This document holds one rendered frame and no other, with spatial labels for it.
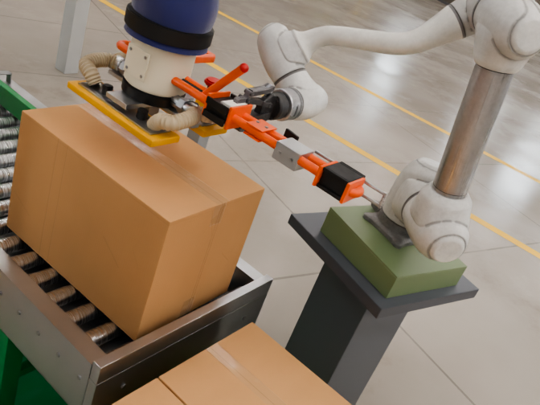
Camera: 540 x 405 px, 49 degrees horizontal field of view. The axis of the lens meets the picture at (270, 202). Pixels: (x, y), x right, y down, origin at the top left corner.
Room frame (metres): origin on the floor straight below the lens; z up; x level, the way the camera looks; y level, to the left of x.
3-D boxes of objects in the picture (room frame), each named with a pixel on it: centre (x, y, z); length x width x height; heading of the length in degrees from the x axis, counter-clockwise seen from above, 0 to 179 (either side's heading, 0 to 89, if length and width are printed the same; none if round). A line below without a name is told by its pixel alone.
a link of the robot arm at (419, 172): (1.81, -0.44, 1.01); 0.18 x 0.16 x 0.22; 15
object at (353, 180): (1.21, -0.13, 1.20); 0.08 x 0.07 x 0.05; 62
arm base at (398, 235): (1.84, -0.42, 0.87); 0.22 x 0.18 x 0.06; 46
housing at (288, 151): (1.27, -0.01, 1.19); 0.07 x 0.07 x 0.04; 62
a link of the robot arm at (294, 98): (1.57, 0.06, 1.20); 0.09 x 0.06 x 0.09; 62
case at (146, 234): (1.51, 0.38, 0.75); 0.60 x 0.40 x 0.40; 63
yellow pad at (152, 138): (1.41, 0.45, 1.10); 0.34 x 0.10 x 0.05; 62
